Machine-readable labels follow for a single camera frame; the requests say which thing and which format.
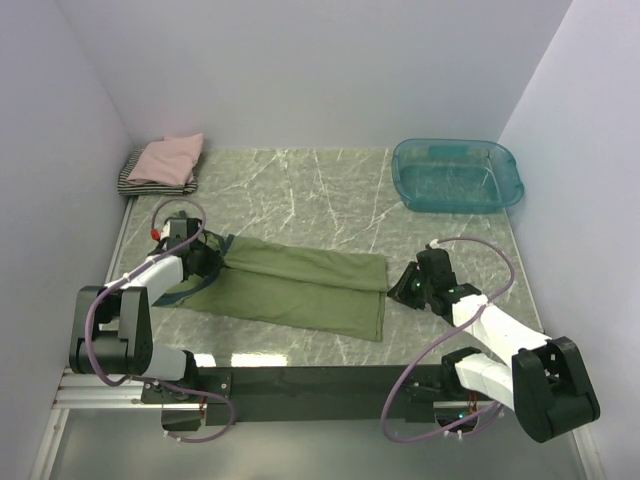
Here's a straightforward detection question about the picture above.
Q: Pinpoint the green printed tank top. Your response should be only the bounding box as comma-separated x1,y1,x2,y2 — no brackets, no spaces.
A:
156,233,388,342

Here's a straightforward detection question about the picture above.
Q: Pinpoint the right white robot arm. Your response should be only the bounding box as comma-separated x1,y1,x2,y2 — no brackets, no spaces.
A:
387,247,601,443

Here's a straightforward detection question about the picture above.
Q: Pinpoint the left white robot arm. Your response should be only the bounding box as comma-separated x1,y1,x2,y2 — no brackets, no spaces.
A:
69,214,228,402

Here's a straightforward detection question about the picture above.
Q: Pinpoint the striped folded tank top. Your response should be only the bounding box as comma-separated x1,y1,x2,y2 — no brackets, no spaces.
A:
117,149,199,197

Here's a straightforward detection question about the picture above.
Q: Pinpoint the pink folded tank top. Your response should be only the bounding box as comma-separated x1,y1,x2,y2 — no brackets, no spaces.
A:
126,133,204,187

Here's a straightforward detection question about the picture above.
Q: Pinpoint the teal plastic bin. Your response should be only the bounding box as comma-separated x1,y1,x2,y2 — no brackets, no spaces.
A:
391,139,524,214

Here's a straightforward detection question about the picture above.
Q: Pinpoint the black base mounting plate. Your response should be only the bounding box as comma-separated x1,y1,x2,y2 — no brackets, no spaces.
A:
141,364,490,431

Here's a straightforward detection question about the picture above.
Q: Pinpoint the aluminium rail frame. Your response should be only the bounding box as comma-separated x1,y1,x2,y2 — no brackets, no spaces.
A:
29,199,136,476

